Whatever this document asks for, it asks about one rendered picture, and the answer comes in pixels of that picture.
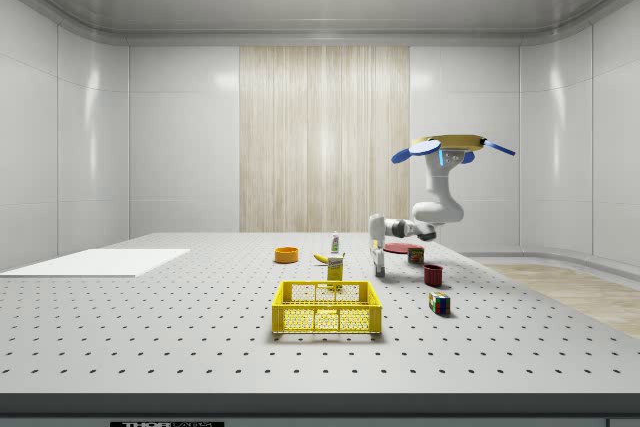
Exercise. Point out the red mug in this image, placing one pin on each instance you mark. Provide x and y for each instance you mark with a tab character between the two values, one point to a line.
433	276

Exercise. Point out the yellow basket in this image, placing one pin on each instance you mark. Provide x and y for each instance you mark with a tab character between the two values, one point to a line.
300	303

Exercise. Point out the white board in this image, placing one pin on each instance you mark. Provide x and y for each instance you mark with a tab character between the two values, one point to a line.
100	262

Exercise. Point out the small white bottle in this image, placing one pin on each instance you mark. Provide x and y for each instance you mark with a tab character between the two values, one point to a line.
335	244

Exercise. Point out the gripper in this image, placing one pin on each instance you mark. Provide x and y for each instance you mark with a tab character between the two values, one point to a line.
378	257

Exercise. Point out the yellow bowl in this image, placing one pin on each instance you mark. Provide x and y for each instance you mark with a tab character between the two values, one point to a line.
286	256

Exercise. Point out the drone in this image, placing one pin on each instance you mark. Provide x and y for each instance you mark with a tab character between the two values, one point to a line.
455	140

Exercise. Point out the flat-sided can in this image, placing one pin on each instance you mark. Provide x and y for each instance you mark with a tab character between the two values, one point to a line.
415	256

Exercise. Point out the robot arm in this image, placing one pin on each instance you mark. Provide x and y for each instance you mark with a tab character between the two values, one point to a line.
440	187

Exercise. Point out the red plate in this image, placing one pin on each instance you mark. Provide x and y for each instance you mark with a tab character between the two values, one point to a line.
397	248

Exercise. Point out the white and yellow carton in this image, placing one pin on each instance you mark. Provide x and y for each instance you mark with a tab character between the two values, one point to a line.
335	269

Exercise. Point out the banana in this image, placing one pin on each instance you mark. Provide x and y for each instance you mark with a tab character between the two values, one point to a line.
320	258

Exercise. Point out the puzzle cube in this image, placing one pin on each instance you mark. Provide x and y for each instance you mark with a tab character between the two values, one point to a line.
439	303

